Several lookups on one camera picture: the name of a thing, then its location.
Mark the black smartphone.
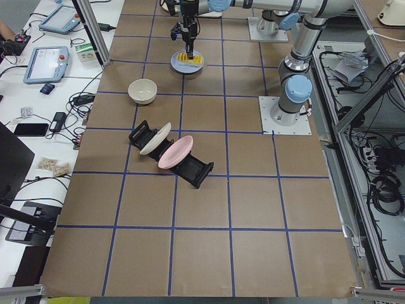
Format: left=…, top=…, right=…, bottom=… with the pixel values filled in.
left=14, top=123, right=49, bottom=137

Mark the black power adapter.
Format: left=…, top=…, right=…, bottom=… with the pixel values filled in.
left=49, top=111, right=67, bottom=133

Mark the near teach pendant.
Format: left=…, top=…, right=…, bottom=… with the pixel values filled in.
left=23, top=46, right=70, bottom=84

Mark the pink plate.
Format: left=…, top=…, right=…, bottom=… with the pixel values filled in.
left=158, top=136, right=194, bottom=169

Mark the teach pendant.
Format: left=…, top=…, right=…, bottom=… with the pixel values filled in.
left=39, top=5, right=80, bottom=35
left=23, top=46, right=70, bottom=84

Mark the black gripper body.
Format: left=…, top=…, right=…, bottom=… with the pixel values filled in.
left=170, top=1, right=199, bottom=43

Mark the aluminium frame post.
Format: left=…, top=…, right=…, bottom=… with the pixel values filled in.
left=72, top=0, right=111, bottom=67

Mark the blue plate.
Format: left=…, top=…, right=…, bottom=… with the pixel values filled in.
left=171, top=50, right=204, bottom=74

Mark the far teach pendant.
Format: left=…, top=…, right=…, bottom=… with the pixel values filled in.
left=39, top=5, right=80, bottom=35

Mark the cream bowl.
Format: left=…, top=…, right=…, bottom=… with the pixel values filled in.
left=128, top=79, right=158, bottom=105

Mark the black dish rack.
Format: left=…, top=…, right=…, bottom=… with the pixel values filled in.
left=128, top=120, right=214, bottom=189

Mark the cream plate in rack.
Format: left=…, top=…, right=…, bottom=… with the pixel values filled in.
left=140, top=122, right=171, bottom=155

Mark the green white box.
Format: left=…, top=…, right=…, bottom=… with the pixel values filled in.
left=75, top=43, right=97, bottom=62

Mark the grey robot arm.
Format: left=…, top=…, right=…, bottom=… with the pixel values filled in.
left=166, top=1, right=354, bottom=70
left=270, top=15, right=327, bottom=127

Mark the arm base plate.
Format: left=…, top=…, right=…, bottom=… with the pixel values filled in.
left=259, top=96, right=312, bottom=136
left=247, top=17, right=289, bottom=43

